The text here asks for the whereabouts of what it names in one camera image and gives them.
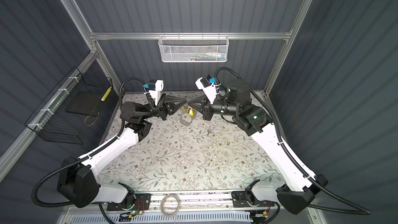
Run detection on yellow marker in black basket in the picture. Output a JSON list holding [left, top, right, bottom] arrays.
[[101, 86, 112, 102]]

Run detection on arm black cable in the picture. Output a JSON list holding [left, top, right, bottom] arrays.
[[30, 77, 147, 224], [214, 66, 372, 216]]

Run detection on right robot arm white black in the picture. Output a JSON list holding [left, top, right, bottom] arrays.
[[189, 76, 328, 215]]

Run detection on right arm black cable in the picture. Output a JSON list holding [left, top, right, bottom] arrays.
[[214, 66, 372, 216]]

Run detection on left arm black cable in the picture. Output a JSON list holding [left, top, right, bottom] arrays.
[[30, 77, 147, 224]]

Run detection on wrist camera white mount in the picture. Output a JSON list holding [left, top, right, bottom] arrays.
[[144, 79, 164, 104], [195, 75, 220, 104]]

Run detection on tape roll clear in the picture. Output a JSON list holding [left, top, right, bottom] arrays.
[[160, 195, 181, 218]]

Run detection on black wire basket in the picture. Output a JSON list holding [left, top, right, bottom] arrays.
[[24, 67, 117, 145]]

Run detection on items in white basket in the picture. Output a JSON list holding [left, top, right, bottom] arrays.
[[182, 52, 227, 62]]

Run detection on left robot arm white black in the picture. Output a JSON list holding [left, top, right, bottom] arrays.
[[57, 94, 187, 209]]

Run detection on black pad in basket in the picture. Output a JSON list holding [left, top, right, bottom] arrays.
[[66, 91, 105, 117]]

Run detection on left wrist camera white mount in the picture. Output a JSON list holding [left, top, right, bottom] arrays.
[[144, 79, 164, 104]]

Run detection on white wire mesh basket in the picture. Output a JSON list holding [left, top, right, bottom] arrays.
[[158, 36, 230, 63]]

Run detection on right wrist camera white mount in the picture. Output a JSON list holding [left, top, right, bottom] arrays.
[[195, 75, 220, 104]]

